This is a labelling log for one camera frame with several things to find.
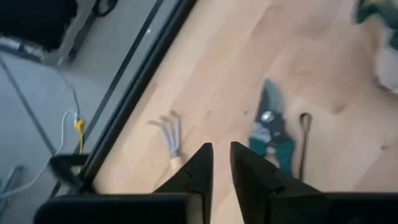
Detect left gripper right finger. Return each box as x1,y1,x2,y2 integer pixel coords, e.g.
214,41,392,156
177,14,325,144
230,141,327,224

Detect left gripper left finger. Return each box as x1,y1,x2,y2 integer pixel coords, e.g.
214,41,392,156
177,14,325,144
154,142,214,224

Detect steel hand rake wooden handle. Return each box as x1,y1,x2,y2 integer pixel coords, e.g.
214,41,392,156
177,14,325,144
146,109,189,195

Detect green-handled pruning shears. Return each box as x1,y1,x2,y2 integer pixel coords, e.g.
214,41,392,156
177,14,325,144
248,77,313,183

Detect beige green-trimmed gardening bag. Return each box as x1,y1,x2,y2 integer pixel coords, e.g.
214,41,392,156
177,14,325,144
354,0,398,94

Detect black cart with grey legs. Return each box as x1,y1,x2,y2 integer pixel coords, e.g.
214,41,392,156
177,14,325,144
0,0,97,67

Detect yellow extension cable with plug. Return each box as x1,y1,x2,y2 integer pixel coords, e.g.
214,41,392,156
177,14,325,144
73,119,86,156

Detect white cable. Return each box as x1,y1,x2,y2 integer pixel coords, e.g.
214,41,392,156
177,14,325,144
0,108,78,200

